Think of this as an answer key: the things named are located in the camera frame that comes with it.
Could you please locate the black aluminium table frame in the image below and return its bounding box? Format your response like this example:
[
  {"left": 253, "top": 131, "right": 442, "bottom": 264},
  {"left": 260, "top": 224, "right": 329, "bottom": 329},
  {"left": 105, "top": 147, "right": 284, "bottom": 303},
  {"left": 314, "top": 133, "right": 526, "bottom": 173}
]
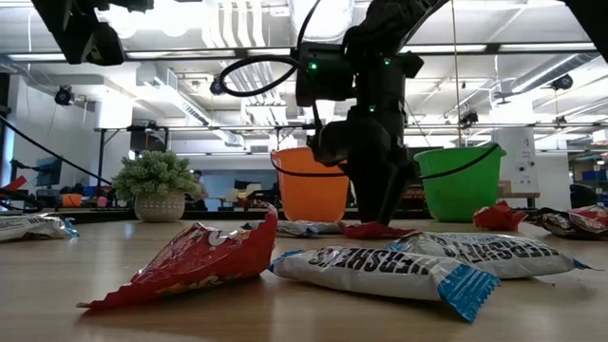
[{"left": 0, "top": 206, "right": 571, "bottom": 224}]

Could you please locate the green potted plant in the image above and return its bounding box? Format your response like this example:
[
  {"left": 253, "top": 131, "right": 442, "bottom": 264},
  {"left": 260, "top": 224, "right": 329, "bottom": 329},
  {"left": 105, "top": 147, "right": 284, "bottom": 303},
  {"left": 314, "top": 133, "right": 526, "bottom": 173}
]
[{"left": 111, "top": 149, "right": 199, "bottom": 223}]

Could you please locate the orange plastic bucket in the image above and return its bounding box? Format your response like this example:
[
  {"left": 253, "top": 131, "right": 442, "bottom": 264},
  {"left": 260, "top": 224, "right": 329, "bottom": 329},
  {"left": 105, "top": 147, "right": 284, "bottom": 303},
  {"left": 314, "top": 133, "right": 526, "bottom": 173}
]
[{"left": 269, "top": 146, "right": 353, "bottom": 223}]

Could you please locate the black office chair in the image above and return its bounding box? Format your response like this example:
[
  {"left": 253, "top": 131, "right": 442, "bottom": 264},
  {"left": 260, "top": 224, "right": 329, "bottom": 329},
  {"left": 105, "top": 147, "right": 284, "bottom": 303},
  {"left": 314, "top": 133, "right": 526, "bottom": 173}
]
[{"left": 568, "top": 182, "right": 599, "bottom": 210}]

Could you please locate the black overhead light beam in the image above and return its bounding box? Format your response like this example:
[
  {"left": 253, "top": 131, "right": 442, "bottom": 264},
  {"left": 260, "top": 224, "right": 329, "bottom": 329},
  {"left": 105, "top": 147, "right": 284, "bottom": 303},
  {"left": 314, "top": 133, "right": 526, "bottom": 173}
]
[{"left": 0, "top": 42, "right": 608, "bottom": 62}]

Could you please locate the silver ventilation duct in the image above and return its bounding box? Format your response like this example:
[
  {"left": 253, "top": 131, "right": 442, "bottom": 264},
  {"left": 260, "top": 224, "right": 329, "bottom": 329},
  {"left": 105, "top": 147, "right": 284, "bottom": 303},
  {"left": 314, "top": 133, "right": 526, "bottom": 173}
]
[
  {"left": 510, "top": 51, "right": 602, "bottom": 94},
  {"left": 287, "top": 0, "right": 356, "bottom": 47}
]

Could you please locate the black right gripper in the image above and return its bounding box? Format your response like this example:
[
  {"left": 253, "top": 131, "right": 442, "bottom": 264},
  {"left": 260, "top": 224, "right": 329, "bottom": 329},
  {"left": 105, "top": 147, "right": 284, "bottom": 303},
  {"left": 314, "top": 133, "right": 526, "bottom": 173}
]
[{"left": 311, "top": 106, "right": 414, "bottom": 223}]

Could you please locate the person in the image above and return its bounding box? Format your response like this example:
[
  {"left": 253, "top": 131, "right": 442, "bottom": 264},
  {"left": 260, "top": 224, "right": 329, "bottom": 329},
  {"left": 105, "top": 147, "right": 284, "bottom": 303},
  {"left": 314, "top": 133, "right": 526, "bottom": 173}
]
[{"left": 189, "top": 169, "right": 210, "bottom": 212}]

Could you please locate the green plastic bucket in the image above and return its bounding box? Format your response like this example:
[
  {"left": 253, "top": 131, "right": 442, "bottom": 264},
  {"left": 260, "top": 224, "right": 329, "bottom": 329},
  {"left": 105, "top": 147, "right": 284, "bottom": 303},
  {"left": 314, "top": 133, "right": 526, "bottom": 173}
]
[{"left": 412, "top": 142, "right": 507, "bottom": 223}]

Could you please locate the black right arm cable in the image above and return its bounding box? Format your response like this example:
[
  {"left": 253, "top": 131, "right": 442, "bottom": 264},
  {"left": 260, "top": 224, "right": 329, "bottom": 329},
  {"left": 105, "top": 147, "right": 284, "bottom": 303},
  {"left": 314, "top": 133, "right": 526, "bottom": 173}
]
[{"left": 217, "top": 0, "right": 327, "bottom": 100}]

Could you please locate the wooden background desk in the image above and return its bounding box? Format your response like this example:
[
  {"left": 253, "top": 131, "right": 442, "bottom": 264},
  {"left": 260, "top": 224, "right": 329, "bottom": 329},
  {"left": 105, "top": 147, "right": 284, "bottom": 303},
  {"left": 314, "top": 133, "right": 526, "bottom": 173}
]
[{"left": 496, "top": 191, "right": 542, "bottom": 210}]

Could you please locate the brown chocolate bar wrapper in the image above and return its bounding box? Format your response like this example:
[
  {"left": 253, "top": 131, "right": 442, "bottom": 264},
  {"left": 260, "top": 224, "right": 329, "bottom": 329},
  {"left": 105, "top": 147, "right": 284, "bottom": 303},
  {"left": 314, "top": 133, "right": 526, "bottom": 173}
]
[{"left": 525, "top": 207, "right": 598, "bottom": 240}]

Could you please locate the dark monitor on arm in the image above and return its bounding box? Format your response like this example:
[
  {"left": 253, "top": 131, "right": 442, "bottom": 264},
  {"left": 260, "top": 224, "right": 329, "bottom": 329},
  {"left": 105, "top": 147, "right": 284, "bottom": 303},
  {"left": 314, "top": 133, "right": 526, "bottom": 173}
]
[{"left": 33, "top": 154, "right": 65, "bottom": 188}]

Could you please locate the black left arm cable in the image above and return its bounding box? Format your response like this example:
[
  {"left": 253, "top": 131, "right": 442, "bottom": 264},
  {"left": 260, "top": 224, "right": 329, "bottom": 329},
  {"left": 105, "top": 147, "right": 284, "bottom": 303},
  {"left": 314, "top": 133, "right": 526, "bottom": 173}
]
[{"left": 0, "top": 113, "right": 114, "bottom": 186}]

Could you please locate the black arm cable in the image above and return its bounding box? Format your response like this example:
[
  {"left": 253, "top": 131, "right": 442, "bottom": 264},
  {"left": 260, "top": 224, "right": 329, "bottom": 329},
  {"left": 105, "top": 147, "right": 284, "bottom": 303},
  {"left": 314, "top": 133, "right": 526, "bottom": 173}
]
[
  {"left": 217, "top": 0, "right": 327, "bottom": 100},
  {"left": 0, "top": 113, "right": 114, "bottom": 186}
]

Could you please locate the white blue Hershey's bar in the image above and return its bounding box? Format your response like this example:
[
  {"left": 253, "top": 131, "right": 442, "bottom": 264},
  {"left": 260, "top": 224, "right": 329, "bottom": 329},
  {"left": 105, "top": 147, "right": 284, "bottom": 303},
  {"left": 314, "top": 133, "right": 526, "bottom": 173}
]
[
  {"left": 385, "top": 231, "right": 595, "bottom": 280},
  {"left": 268, "top": 245, "right": 503, "bottom": 324},
  {"left": 0, "top": 212, "right": 81, "bottom": 243},
  {"left": 240, "top": 219, "right": 322, "bottom": 238},
  {"left": 303, "top": 219, "right": 346, "bottom": 235}
]

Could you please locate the black background rack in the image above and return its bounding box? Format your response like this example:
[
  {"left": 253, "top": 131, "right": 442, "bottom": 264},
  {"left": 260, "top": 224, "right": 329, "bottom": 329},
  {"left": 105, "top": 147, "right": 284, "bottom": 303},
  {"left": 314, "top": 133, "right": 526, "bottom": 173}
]
[{"left": 93, "top": 123, "right": 170, "bottom": 191}]

